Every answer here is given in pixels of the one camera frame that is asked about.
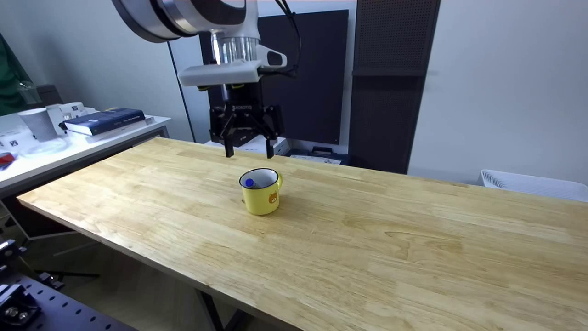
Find dark blue book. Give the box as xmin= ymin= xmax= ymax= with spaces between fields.
xmin=63 ymin=108 xmax=147 ymax=137

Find person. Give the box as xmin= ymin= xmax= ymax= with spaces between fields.
xmin=0 ymin=32 xmax=35 ymax=116

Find black perforated panel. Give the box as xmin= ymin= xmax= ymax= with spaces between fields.
xmin=348 ymin=0 xmax=441 ymax=175

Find yellow enamel mug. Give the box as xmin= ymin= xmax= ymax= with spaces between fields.
xmin=239 ymin=168 xmax=283 ymax=216

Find grey paper cup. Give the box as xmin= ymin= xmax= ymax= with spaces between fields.
xmin=17 ymin=108 xmax=58 ymax=142

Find white ribbed appliance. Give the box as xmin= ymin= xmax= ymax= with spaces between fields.
xmin=477 ymin=169 xmax=588 ymax=203

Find white side table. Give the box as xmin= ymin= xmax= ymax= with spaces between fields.
xmin=0 ymin=108 xmax=171 ymax=240

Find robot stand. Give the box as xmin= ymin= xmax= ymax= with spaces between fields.
xmin=0 ymin=239 xmax=138 ymax=331

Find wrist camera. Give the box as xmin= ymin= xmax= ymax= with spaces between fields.
xmin=178 ymin=60 xmax=262 ymax=87

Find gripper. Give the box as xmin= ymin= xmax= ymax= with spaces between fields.
xmin=210 ymin=83 xmax=283 ymax=160

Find white printed boxes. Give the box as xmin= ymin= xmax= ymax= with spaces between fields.
xmin=45 ymin=102 xmax=98 ymax=135

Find dark wall board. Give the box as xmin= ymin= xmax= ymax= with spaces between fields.
xmin=198 ymin=10 xmax=349 ymax=146

